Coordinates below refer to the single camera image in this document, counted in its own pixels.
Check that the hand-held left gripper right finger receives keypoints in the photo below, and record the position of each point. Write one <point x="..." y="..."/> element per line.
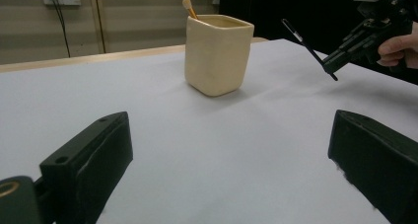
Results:
<point x="378" y="158"/>

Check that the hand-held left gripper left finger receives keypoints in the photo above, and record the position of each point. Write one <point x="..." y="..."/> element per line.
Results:
<point x="88" y="158"/>

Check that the black eyebrow comb brush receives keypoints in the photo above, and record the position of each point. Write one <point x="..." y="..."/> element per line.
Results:
<point x="305" y="43"/>

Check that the cream square cup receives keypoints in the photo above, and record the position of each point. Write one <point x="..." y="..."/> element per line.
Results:
<point x="217" y="59"/>

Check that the black chopsticks pair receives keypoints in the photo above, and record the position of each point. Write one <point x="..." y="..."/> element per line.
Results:
<point x="189" y="7"/>

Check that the white table mat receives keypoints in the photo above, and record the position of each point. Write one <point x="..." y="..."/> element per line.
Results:
<point x="197" y="135"/>

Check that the beige panelled counter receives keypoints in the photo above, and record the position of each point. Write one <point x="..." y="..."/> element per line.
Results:
<point x="148" y="20"/>

